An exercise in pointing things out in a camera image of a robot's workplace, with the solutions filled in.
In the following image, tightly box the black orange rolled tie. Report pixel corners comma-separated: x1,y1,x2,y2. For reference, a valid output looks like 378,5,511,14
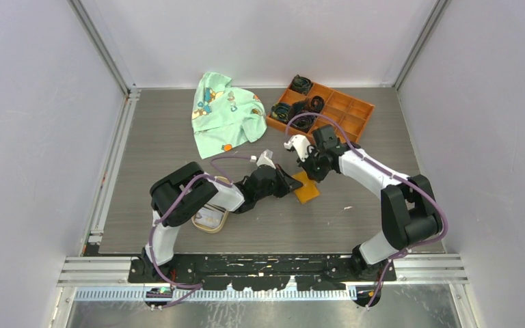
306,96,325,113

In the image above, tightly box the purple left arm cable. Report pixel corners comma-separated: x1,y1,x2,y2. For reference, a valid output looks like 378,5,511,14
148,155,254,311

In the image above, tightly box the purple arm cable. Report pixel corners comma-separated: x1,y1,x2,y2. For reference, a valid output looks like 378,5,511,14
284,111,449,312
148,155,254,311

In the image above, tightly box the dark green rolled tie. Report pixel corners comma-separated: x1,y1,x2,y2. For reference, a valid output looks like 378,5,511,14
289,74,313,95

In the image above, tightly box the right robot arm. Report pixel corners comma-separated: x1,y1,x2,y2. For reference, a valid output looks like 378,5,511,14
284,125,446,281

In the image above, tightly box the aluminium front rail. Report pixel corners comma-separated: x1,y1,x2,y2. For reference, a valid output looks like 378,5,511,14
57,254,469,308

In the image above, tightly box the blue yellow rolled tie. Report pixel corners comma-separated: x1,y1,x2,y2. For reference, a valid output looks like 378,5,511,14
270,102,292,124

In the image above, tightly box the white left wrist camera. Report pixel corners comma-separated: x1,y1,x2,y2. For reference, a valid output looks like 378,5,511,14
250,149,276,169

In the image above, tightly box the orange compartment organizer tray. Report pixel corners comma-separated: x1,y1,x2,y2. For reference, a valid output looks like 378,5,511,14
266,81,375,143

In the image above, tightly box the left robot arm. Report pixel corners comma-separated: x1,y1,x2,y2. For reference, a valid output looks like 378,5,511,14
144,162,304,282

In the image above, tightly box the light green printed shirt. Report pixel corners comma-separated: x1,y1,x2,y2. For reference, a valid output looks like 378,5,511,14
191,72,267,159

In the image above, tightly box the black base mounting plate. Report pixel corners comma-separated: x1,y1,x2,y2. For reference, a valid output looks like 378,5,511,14
127,254,396,291

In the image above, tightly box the orange leather card holder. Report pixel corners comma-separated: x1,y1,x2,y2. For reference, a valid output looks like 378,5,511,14
293,171,320,204

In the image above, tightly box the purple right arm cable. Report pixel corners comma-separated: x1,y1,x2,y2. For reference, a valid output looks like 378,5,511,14
284,111,449,312

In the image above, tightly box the beige oval card tray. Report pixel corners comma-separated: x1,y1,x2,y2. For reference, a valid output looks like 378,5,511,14
191,204,230,234

